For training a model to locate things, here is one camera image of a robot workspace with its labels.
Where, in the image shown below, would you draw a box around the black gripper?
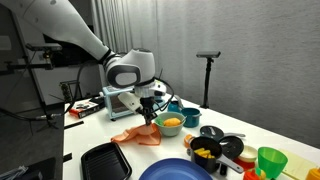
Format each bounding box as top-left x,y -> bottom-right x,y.
139,95 -> 159,126

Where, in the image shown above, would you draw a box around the orange cloth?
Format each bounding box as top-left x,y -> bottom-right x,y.
110,123 -> 163,147

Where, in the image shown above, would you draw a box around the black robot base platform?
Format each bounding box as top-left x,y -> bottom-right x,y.
18,156 -> 57,180

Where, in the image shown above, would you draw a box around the orange toy fruit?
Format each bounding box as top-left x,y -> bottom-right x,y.
163,117 -> 183,128

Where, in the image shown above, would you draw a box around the green bowl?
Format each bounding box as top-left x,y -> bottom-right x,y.
153,111 -> 187,138

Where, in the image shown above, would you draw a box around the dark blue kettle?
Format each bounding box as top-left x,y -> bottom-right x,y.
167,94 -> 184,114

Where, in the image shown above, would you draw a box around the light blue toaster oven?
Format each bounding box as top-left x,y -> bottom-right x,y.
101,81 -> 167,121

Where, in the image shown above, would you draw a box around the teal pot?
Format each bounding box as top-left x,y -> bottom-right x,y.
181,107 -> 203,129

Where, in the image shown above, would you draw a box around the small orange toy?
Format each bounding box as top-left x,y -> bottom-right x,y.
184,134 -> 195,149

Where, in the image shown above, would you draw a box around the blue round plate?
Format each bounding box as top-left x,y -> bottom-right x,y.
138,157 -> 214,180

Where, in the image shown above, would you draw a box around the black pan lid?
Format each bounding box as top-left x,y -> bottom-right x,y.
199,125 -> 225,142

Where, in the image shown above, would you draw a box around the yellow toy fries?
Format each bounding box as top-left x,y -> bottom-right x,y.
193,147 -> 216,160

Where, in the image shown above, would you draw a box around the black ridged grill tray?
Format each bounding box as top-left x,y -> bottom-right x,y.
80,142 -> 133,180

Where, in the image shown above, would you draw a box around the red and black box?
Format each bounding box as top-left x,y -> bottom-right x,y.
68,96 -> 107,119

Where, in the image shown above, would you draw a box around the long black tape strip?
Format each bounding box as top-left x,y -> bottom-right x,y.
63,120 -> 85,130

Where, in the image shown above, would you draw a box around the black frying pan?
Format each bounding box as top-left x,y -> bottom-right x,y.
218,132 -> 247,160

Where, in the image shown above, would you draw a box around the grey pleated curtain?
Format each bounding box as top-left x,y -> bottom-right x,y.
90,0 -> 161,98

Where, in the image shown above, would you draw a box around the red plate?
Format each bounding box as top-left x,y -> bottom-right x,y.
233,156 -> 255,173

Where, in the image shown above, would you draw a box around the black monitor screen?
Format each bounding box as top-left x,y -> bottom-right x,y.
43,33 -> 101,68

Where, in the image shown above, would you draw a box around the small cream bowl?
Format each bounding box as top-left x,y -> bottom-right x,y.
238,145 -> 259,163

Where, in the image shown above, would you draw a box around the red toy vegetable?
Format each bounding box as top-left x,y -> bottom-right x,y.
243,168 -> 268,180

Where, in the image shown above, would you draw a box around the green plastic cup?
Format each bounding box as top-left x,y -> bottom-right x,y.
257,146 -> 289,179

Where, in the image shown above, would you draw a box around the crumpled clear plastic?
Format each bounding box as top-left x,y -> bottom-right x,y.
0,165 -> 29,180

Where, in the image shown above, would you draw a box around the pale yellow cutting board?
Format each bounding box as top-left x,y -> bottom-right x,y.
278,148 -> 319,180

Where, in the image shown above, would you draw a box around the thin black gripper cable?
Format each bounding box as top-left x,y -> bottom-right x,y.
154,69 -> 176,113

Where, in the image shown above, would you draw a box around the black camera stand pole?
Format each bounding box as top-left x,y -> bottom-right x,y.
199,57 -> 214,110

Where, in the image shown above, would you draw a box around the black pot with handle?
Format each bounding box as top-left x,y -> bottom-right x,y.
189,136 -> 245,174

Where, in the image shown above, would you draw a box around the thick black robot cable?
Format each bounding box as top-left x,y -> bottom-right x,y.
0,61 -> 88,122

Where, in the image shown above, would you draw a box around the black stereo camera bar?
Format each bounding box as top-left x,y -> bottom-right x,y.
195,50 -> 222,59

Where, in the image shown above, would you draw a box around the small black frame stand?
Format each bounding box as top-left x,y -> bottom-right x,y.
59,79 -> 83,103

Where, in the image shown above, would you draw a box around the black utensil handle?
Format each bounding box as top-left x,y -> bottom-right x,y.
219,163 -> 228,177

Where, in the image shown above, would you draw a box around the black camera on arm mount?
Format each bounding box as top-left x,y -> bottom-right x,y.
25,43 -> 63,52

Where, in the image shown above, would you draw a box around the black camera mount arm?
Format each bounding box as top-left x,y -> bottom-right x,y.
3,49 -> 59,133

